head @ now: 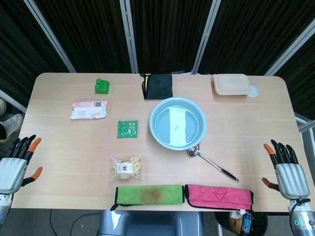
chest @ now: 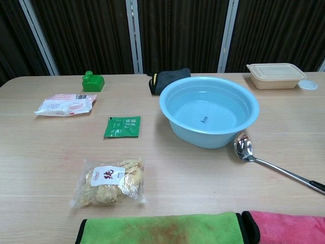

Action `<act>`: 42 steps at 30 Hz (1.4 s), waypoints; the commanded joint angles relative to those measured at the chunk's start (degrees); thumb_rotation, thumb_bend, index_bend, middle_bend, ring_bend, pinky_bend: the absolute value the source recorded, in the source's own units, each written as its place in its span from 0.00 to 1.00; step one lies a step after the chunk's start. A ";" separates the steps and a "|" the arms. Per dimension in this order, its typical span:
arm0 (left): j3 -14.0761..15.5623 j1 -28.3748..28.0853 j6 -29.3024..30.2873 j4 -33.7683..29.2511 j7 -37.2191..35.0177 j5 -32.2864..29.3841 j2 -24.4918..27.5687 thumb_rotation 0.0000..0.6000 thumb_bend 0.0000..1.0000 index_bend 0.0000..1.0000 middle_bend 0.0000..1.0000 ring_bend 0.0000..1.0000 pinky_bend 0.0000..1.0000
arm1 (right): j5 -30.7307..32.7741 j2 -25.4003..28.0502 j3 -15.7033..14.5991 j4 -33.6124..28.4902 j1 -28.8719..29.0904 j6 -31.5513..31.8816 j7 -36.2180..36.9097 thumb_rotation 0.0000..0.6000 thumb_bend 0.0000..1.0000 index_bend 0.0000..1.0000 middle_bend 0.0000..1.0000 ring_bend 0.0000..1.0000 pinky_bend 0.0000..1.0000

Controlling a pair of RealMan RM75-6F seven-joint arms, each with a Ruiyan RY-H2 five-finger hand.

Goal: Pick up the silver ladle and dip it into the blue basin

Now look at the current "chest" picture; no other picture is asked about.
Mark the white pink snack packet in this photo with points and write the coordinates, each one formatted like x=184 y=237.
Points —
x=66 y=104

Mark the pink microfiber cloth black trim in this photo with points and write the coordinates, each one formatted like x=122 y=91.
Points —
x=289 y=227

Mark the green sachet packet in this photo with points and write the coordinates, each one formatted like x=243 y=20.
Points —
x=122 y=127

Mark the green microfiber cloth black trim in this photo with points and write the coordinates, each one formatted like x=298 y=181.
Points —
x=160 y=228

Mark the dark grey folded cloth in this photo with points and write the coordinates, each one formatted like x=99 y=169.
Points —
x=165 y=78

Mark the white round lid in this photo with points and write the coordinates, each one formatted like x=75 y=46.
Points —
x=307 y=84

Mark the clear bag of chips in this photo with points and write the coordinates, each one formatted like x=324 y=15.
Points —
x=109 y=183

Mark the light blue plastic basin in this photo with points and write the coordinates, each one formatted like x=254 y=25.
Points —
x=203 y=111

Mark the grey partition post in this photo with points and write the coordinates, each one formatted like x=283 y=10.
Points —
x=134 y=36
x=228 y=35
x=38 y=36
x=322 y=66

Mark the green toy block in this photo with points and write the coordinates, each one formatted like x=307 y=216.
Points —
x=93 y=82

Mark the beige lidded food container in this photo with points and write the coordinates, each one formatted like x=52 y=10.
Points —
x=275 y=75

